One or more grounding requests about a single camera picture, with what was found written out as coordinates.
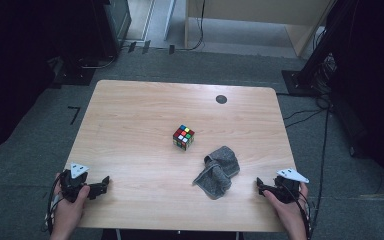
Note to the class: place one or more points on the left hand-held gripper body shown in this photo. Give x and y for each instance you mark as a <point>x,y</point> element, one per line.
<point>70,183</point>

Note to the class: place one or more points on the black metal stand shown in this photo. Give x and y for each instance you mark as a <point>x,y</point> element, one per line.
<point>300,83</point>

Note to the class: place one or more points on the person's left hand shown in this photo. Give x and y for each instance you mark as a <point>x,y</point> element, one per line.
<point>68,213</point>

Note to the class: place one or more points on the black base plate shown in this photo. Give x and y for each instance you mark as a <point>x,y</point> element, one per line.
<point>73,76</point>

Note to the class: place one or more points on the short black floor tape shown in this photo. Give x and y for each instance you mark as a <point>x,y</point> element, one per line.
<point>146,46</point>
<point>132,46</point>
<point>171,49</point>

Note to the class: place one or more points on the white post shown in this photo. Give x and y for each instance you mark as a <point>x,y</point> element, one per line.
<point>169,16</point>

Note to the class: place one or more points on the multicoloured puzzle cube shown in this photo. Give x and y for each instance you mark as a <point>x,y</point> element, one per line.
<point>183,137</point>

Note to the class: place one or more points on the light wooden desk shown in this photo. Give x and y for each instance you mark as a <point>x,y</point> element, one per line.
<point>246,10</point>

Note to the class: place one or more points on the grey cloth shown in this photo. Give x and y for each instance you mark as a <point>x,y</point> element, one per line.
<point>218,173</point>

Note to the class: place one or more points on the black cabinet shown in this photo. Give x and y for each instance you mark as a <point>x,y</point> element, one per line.
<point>113,23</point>

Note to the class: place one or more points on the person's right hand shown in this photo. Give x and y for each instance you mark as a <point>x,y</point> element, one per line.
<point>293,215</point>

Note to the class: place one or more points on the black angled floor tape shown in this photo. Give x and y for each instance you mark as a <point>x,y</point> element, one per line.
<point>75,115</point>

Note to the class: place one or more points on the dark curtain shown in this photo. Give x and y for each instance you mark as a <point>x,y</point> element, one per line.
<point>20,66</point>
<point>373,83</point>

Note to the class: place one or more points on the dark round table grommet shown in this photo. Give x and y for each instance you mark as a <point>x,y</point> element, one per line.
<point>221,99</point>

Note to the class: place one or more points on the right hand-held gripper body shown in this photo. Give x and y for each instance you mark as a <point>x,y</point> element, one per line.
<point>286,190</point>

